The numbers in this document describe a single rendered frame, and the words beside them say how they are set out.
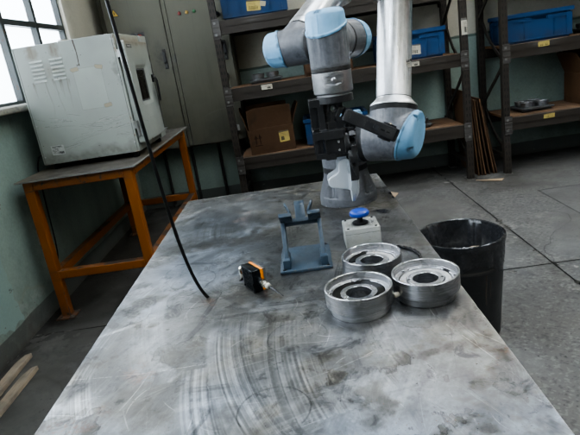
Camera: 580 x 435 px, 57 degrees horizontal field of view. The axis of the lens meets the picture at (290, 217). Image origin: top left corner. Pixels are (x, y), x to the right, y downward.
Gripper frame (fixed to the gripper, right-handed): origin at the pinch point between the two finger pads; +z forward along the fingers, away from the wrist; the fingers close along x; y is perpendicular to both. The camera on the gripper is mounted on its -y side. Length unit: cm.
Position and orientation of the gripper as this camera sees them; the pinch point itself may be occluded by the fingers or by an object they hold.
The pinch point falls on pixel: (356, 193)
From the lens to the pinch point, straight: 107.6
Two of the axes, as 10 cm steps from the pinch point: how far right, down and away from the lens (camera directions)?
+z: 1.5, 9.4, 2.9
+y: -9.9, 1.4, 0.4
